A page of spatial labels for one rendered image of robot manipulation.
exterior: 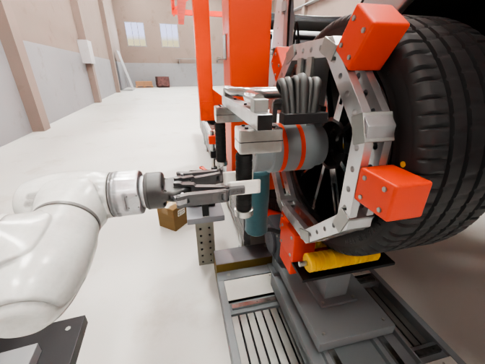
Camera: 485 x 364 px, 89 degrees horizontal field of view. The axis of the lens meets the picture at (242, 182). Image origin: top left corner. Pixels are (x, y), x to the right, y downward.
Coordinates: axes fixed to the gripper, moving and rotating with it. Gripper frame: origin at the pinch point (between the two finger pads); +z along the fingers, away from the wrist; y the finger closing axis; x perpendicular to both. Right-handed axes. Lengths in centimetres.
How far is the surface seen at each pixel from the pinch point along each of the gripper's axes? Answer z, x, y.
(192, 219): -12, -38, -48
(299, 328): 25, -68, -9
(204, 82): 15, 11, -247
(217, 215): 0, -38, -48
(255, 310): 12, -77, -26
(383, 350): 49, -66, 7
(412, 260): 117, -83, -42
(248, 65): 15, 24, -54
